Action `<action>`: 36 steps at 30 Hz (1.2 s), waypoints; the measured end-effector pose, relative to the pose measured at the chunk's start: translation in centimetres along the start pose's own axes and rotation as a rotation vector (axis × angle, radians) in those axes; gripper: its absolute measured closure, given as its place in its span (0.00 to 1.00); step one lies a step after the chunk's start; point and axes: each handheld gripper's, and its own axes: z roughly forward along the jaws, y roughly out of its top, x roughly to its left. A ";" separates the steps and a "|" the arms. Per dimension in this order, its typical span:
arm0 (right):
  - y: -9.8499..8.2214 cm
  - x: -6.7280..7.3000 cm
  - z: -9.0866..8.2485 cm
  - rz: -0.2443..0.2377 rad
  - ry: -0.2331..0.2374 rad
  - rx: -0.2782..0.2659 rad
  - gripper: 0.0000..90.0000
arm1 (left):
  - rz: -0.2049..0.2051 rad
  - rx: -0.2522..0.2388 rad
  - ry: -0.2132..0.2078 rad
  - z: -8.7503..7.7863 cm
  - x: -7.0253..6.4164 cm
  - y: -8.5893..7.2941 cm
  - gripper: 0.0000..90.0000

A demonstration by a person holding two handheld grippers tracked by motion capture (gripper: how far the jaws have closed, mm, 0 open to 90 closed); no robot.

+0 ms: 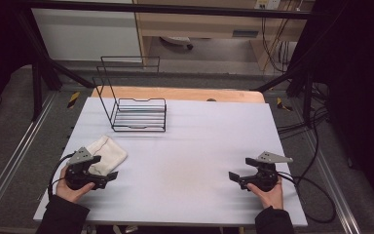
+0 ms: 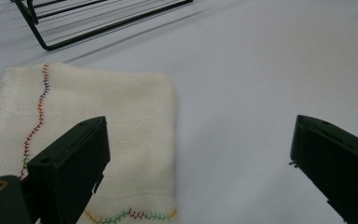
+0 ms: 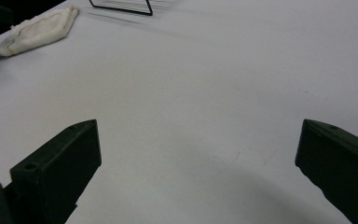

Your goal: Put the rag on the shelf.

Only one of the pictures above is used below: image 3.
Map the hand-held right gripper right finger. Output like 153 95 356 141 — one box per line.
295 119 358 224

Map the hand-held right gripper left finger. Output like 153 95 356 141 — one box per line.
4 119 103 224

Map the white towel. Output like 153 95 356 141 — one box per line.
0 5 80 58

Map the black wire basket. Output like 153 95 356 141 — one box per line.
89 0 175 17

